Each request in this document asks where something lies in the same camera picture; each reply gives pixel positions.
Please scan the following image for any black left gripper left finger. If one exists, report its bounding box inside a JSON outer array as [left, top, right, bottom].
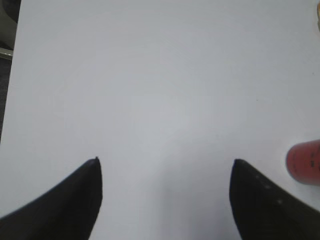
[[0, 157, 103, 240]]

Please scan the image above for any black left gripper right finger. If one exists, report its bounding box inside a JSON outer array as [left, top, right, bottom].
[[229, 159, 320, 240]]

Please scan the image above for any red cola can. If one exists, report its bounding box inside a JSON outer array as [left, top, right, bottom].
[[286, 139, 320, 186]]

